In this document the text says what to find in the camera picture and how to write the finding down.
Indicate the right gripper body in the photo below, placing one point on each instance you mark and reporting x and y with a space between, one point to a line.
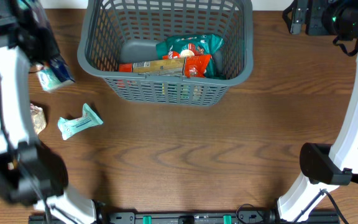
298 16

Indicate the orange spaghetti packet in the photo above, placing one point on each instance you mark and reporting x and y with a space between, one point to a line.
166 66

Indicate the green Nescafe 3in1 bag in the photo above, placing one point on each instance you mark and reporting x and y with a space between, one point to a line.
197 50

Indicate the grey plastic basket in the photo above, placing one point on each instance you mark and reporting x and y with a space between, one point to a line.
128 31

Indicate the Kleenex tissue multipack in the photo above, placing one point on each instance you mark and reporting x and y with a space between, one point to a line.
54 74

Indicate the teal white small sachet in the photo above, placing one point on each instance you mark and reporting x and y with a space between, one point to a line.
89 119

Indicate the beige coffee bag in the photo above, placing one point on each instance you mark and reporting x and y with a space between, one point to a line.
38 118

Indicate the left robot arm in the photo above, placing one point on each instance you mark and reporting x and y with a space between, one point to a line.
30 173

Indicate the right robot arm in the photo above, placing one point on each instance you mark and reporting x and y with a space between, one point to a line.
324 167

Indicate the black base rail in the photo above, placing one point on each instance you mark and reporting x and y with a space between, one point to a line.
245 215

